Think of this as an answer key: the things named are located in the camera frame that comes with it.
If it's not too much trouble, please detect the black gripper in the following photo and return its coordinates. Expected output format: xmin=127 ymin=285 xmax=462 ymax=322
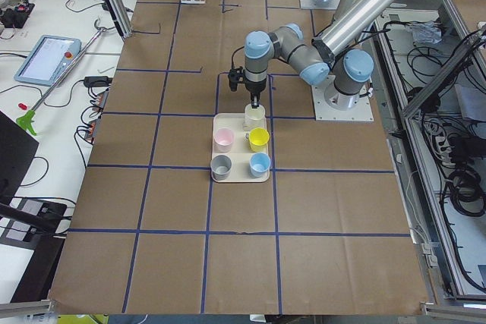
xmin=228 ymin=67 xmax=266 ymax=109

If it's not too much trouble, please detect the white plastic cup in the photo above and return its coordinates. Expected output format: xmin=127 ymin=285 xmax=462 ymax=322
xmin=243 ymin=104 xmax=265 ymax=131

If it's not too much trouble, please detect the yellow plastic cup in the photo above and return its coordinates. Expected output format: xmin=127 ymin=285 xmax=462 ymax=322
xmin=248 ymin=127 xmax=270 ymax=153

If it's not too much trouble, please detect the pink plastic cup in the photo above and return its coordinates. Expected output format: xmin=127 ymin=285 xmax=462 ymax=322
xmin=213 ymin=127 xmax=235 ymax=153

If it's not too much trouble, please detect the light blue cup rear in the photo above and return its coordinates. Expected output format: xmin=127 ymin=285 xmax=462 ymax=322
xmin=250 ymin=153 xmax=271 ymax=178

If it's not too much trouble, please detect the grey plastic cup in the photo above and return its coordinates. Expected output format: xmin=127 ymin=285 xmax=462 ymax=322
xmin=210 ymin=155 xmax=232 ymax=181

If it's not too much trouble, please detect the cream plastic tray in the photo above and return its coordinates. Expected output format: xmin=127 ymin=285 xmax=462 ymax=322
xmin=211 ymin=113 xmax=270 ymax=183

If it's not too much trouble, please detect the blue teach pendant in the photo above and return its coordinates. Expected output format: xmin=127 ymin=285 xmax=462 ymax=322
xmin=14 ymin=35 xmax=81 ymax=86

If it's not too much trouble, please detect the black monitor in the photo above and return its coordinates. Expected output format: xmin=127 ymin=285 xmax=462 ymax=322
xmin=0 ymin=112 xmax=39 ymax=205

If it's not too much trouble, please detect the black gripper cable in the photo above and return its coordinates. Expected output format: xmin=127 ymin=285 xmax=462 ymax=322
xmin=230 ymin=46 xmax=247 ymax=73

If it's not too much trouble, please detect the green handled reacher tool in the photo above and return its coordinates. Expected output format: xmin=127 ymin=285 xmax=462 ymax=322
xmin=16 ymin=19 xmax=113 ymax=136

